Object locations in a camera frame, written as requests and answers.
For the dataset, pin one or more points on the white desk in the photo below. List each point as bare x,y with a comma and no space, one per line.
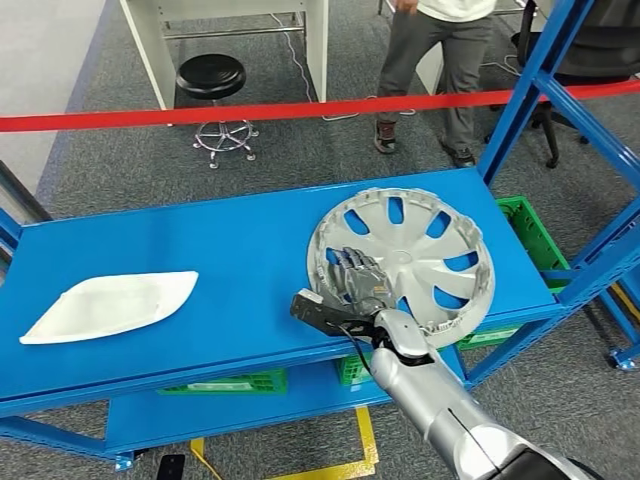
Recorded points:
430,66
317,46

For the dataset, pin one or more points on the white curved plastic part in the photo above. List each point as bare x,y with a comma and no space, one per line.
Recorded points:
110,305

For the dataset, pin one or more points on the red barrier tape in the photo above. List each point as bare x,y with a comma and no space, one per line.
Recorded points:
200,114

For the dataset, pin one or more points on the person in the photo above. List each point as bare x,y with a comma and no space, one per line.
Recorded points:
440,66

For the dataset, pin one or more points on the green plastic crate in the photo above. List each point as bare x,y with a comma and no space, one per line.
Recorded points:
352,371
225,384
530,232

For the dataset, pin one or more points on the grey plastic wheel hubcap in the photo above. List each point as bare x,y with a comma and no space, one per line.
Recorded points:
425,258

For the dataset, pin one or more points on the black office chair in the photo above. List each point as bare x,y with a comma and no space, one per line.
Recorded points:
549,132

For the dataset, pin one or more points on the black round stool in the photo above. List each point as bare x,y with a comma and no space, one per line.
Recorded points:
210,76

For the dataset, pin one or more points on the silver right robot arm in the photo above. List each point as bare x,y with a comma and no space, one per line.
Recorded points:
440,404

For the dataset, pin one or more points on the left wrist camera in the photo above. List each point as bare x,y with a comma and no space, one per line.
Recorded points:
170,467

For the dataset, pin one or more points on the yellow floor tape strip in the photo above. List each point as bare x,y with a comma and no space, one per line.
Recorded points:
625,301

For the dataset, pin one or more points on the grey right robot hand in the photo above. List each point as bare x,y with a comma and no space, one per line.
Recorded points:
362,278

